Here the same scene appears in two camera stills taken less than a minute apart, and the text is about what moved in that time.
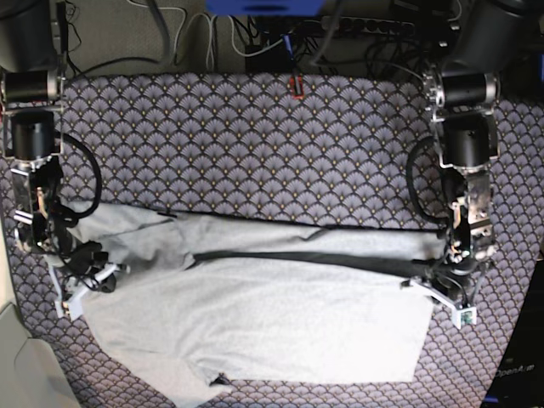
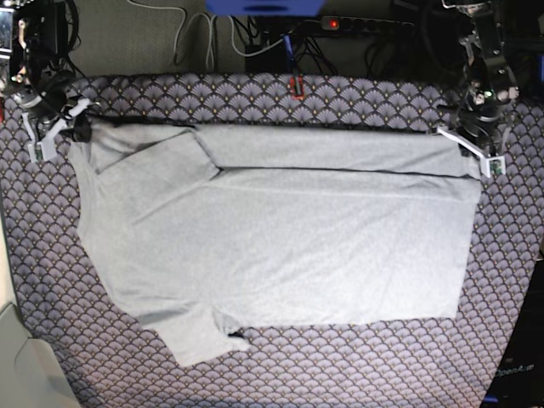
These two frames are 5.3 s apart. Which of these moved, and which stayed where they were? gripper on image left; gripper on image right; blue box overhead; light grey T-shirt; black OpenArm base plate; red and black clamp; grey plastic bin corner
Moved: light grey T-shirt; gripper on image right; gripper on image left
Stayed: blue box overhead; black OpenArm base plate; grey plastic bin corner; red and black clamp
